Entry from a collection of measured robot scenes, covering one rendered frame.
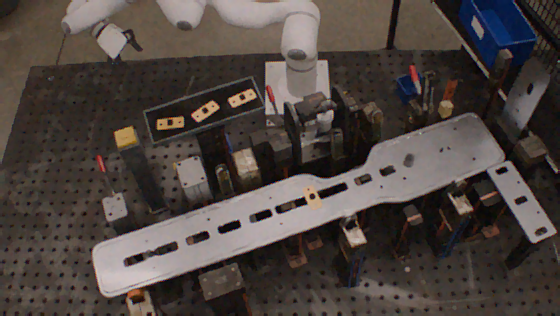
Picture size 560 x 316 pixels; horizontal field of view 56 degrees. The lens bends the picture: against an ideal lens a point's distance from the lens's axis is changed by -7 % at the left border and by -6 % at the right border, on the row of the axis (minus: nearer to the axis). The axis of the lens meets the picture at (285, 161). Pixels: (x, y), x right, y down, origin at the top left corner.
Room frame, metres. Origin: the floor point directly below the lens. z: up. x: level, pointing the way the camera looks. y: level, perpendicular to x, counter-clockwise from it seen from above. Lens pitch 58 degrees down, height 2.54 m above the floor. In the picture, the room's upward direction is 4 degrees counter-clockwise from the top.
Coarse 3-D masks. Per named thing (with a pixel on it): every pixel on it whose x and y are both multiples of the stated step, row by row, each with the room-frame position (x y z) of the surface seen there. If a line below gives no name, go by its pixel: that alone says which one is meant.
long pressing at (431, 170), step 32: (448, 128) 1.05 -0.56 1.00; (480, 128) 1.04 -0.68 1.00; (384, 160) 0.94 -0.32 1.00; (416, 160) 0.93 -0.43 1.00; (448, 160) 0.92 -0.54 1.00; (480, 160) 0.91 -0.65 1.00; (256, 192) 0.84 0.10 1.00; (288, 192) 0.84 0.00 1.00; (352, 192) 0.82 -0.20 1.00; (384, 192) 0.82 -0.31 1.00; (416, 192) 0.81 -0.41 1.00; (160, 224) 0.75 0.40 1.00; (192, 224) 0.75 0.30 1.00; (256, 224) 0.74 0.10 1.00; (288, 224) 0.73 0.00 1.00; (320, 224) 0.72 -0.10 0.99; (96, 256) 0.65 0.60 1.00; (128, 256) 0.65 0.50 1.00; (160, 256) 0.65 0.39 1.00; (192, 256) 0.64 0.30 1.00; (224, 256) 0.64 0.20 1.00; (128, 288) 0.55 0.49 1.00
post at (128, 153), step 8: (136, 136) 0.99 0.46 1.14; (136, 144) 0.96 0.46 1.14; (120, 152) 0.94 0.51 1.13; (128, 152) 0.95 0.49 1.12; (136, 152) 0.96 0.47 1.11; (144, 152) 0.99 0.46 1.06; (128, 160) 0.95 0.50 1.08; (136, 160) 0.95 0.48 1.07; (144, 160) 0.96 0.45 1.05; (128, 168) 0.94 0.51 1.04; (136, 168) 0.96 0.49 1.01; (144, 168) 0.96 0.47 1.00; (136, 176) 0.95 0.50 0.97; (144, 176) 0.96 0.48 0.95; (152, 176) 0.97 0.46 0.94; (144, 184) 0.96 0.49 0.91; (152, 184) 0.96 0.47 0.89; (144, 192) 0.95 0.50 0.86; (152, 192) 0.96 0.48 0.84; (160, 192) 0.98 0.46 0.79; (152, 200) 0.96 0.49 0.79; (160, 200) 0.96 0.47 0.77; (152, 208) 0.95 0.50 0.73; (160, 208) 0.96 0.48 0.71; (168, 208) 0.96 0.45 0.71
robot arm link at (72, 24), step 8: (96, 0) 1.50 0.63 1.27; (104, 0) 1.49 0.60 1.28; (112, 0) 1.47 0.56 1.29; (120, 0) 1.46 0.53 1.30; (80, 8) 1.48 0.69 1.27; (88, 8) 1.47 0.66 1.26; (96, 8) 1.48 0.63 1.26; (104, 8) 1.48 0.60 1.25; (112, 8) 1.47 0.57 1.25; (120, 8) 1.47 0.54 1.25; (72, 16) 1.46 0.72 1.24; (80, 16) 1.46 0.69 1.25; (88, 16) 1.45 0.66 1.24; (96, 16) 1.46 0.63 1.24; (104, 16) 1.47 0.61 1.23; (64, 24) 1.47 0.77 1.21; (72, 24) 1.45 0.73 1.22; (80, 24) 1.44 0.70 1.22; (88, 24) 1.44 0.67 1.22; (72, 32) 1.45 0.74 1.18
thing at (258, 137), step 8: (256, 136) 0.99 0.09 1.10; (264, 136) 0.99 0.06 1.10; (256, 144) 0.96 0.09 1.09; (264, 144) 0.97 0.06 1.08; (256, 152) 0.96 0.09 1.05; (264, 152) 0.97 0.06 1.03; (264, 160) 0.97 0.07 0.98; (264, 168) 0.97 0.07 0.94; (264, 176) 0.97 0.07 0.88; (264, 184) 0.97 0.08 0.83
